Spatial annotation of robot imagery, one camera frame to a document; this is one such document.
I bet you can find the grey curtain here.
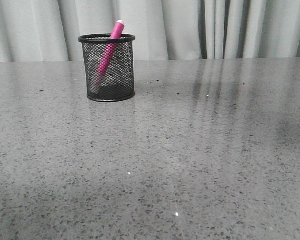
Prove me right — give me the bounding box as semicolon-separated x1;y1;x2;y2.
0;0;300;62

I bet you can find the black mesh pen cup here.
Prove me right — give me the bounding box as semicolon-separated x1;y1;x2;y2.
78;33;136;102

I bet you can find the pink marker pen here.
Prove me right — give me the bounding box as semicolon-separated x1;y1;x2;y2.
91;20;125;94

